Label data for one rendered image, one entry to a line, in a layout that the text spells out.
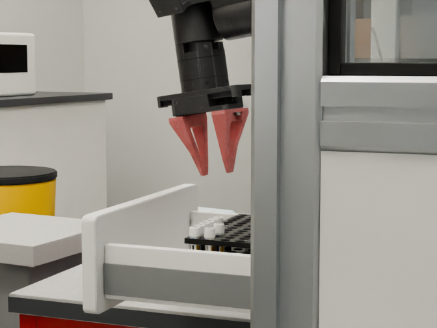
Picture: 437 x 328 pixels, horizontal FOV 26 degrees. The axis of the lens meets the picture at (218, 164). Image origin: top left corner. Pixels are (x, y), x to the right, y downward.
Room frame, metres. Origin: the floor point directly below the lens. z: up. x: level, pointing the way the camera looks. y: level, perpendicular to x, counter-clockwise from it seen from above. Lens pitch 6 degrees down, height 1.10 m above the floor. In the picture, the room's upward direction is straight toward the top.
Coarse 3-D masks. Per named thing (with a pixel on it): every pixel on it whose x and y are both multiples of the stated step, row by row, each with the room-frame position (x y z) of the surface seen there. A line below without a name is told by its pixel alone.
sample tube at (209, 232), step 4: (204, 228) 1.03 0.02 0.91; (208, 228) 1.03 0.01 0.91; (212, 228) 1.03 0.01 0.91; (204, 232) 1.03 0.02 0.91; (208, 232) 1.03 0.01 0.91; (212, 232) 1.03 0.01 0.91; (204, 236) 1.03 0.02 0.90; (208, 236) 1.03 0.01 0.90; (212, 236) 1.03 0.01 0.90; (208, 248) 1.03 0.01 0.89; (212, 248) 1.03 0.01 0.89
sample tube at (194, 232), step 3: (189, 228) 1.04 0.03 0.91; (192, 228) 1.03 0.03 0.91; (195, 228) 1.03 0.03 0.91; (198, 228) 1.03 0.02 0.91; (189, 231) 1.04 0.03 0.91; (192, 231) 1.03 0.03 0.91; (195, 231) 1.03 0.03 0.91; (198, 231) 1.03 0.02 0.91; (189, 234) 1.04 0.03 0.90; (192, 234) 1.03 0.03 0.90; (195, 234) 1.03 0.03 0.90; (198, 234) 1.03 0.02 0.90; (192, 237) 1.03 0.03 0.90; (195, 237) 1.03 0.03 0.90; (198, 237) 1.03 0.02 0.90; (192, 246) 1.03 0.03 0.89; (195, 246) 1.03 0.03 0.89; (198, 246) 1.04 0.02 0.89; (192, 249) 1.03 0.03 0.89; (195, 249) 1.03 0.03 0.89; (198, 249) 1.04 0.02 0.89
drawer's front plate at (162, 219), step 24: (168, 192) 1.20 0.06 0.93; (192, 192) 1.26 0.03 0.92; (96, 216) 1.02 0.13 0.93; (120, 216) 1.07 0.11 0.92; (144, 216) 1.13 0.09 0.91; (168, 216) 1.19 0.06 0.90; (96, 240) 1.01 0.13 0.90; (120, 240) 1.07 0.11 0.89; (144, 240) 1.12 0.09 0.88; (168, 240) 1.19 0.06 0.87; (96, 264) 1.01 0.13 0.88; (96, 288) 1.01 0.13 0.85; (96, 312) 1.01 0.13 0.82
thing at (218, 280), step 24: (192, 216) 1.25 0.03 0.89; (120, 264) 1.02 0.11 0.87; (144, 264) 1.01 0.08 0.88; (168, 264) 1.00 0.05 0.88; (192, 264) 0.99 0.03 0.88; (216, 264) 0.98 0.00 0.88; (240, 264) 0.97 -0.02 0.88; (120, 288) 1.02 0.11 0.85; (144, 288) 1.01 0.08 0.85; (168, 288) 1.00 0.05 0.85; (192, 288) 0.99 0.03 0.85; (216, 288) 0.98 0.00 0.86; (240, 288) 0.97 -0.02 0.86
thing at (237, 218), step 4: (236, 216) 1.18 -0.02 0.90; (240, 216) 1.18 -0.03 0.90; (244, 216) 1.18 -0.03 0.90; (224, 220) 1.15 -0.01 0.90; (228, 220) 1.15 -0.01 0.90; (232, 220) 1.15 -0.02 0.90; (236, 220) 1.15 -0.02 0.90; (240, 220) 1.15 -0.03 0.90; (224, 224) 1.13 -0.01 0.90; (228, 224) 1.13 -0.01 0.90; (188, 236) 1.04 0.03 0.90; (200, 236) 1.04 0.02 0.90; (188, 240) 1.03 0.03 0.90; (192, 240) 1.03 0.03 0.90; (196, 240) 1.03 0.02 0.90; (196, 244) 1.03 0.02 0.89
